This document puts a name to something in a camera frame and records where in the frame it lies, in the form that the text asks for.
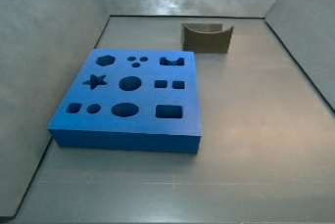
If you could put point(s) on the blue shape sorter block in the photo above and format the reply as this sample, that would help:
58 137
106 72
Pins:
133 101

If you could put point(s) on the dark grey curved-top block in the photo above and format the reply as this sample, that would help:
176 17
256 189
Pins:
206 37

